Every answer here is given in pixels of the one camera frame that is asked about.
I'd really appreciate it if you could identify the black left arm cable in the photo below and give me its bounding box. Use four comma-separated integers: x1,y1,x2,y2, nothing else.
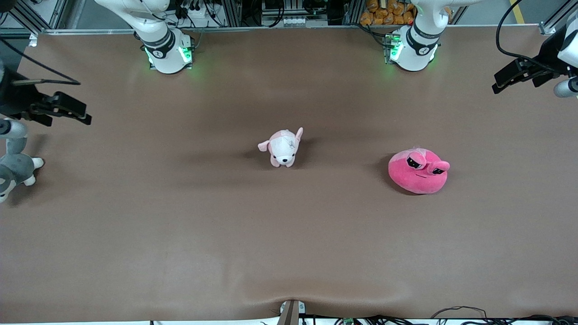
495,0,560,75

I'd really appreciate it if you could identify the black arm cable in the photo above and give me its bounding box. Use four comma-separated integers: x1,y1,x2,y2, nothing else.
0,37,82,86
495,0,560,75

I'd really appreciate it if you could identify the bag of orange snacks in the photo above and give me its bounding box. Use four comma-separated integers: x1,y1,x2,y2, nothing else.
360,0,417,26

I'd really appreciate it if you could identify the pale pink white dog plush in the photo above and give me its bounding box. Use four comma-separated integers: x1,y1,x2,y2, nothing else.
257,127,304,168

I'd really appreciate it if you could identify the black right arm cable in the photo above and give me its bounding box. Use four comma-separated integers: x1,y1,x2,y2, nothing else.
0,37,82,86

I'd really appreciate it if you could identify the metal table edge clamp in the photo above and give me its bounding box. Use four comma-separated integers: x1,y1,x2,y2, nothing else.
279,299,307,325

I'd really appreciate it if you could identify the hot pink blob plush toy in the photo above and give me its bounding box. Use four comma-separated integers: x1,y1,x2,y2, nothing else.
388,147,451,195

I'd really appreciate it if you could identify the grey white husky plush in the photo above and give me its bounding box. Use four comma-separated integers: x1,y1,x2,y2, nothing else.
0,137,45,204

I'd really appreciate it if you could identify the white power strip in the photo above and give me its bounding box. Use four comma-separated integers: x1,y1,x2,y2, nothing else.
262,16,328,28

